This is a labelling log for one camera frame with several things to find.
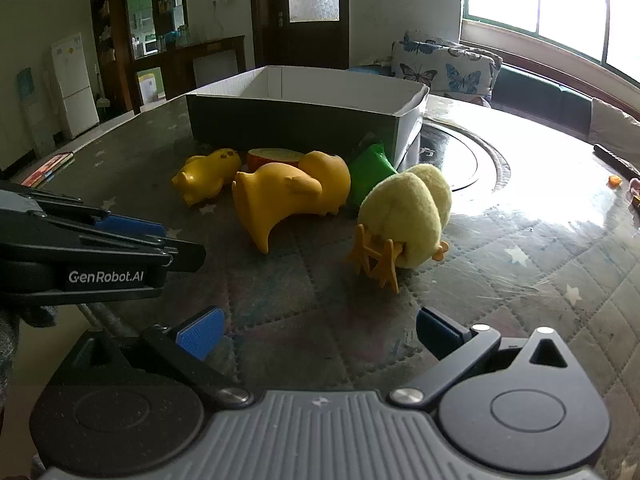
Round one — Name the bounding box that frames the dark wooden door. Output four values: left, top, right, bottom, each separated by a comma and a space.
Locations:
248, 0, 350, 71

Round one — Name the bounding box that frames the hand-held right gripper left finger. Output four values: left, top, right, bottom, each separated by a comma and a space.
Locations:
65, 306, 253, 408

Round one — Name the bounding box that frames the white fridge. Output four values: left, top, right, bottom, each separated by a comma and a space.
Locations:
50, 34, 100, 140

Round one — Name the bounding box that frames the yellow pig toy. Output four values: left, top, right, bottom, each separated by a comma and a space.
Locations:
171, 148, 242, 207

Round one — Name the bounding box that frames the dark wooden desk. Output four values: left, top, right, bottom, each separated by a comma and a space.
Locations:
162, 35, 247, 101

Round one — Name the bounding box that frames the yellow plush chick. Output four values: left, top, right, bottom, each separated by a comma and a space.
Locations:
342, 163, 453, 295

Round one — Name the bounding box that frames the orange rubber duck toy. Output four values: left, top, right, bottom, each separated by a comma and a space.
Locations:
232, 151, 352, 255

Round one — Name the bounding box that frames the white cushion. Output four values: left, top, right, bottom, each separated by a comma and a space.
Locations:
587, 97, 640, 166

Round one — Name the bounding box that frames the cardboard box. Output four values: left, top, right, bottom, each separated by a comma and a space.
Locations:
186, 65, 431, 168

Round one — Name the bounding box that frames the toy apple half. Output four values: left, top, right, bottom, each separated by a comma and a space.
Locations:
246, 147, 306, 173

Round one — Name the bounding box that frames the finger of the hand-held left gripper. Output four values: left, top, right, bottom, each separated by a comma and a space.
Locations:
37, 195, 167, 241
35, 215, 207, 272

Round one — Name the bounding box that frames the blue water dispenser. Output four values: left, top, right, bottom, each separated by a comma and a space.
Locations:
17, 67, 37, 104

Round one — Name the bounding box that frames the green packet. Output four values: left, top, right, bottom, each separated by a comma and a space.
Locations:
347, 141, 398, 208

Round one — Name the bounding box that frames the white panel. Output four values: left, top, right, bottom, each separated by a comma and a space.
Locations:
192, 52, 240, 88

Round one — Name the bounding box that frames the dark green sofa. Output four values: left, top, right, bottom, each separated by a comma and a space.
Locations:
492, 65, 593, 136

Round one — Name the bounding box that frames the person's left hand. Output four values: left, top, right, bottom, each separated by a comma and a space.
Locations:
0, 304, 57, 411

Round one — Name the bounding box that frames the quilted star tablecloth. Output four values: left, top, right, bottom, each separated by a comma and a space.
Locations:
20, 92, 640, 480

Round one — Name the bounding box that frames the red book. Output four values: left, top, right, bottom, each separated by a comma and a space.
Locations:
21, 152, 75, 188

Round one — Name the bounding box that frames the round glass turntable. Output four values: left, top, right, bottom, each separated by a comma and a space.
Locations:
400, 115, 511, 194

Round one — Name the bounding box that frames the dark wooden cabinet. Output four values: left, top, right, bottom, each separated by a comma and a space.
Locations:
91, 0, 188, 116

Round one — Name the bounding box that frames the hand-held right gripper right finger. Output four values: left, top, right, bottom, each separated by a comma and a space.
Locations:
389, 306, 586, 408

